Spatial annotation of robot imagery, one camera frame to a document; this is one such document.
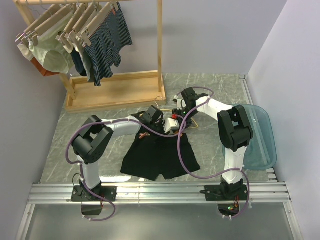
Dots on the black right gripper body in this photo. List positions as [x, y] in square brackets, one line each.
[182, 113]

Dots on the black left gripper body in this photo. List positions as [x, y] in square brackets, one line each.
[158, 127]

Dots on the pink clothes peg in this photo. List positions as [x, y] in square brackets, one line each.
[142, 135]

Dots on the yellow wavy clip hanger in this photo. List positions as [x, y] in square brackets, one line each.
[194, 124]

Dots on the black boxer underwear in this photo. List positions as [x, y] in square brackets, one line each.
[152, 156]

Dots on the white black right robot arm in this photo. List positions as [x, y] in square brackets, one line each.
[235, 133]

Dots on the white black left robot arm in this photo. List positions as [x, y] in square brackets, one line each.
[90, 143]

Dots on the dark blue underwear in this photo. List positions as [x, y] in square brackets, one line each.
[78, 63]

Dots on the navy striped boxer underwear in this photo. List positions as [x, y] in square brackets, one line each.
[106, 43]

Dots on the beige clip hanger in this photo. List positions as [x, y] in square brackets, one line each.
[93, 25]

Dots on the orange underwear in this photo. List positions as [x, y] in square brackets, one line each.
[41, 69]

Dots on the light green underwear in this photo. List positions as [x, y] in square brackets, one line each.
[49, 52]

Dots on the wooden clothes rack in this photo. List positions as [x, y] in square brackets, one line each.
[133, 89]

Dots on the translucent blue plastic bin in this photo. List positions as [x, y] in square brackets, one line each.
[261, 151]

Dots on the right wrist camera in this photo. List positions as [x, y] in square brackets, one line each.
[180, 103]

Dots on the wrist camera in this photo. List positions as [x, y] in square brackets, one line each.
[180, 103]
[171, 125]

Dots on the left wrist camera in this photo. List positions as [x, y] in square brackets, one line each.
[171, 125]

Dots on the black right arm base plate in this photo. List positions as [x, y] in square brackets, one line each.
[218, 193]

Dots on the aluminium mounting rail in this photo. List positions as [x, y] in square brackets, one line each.
[158, 193]

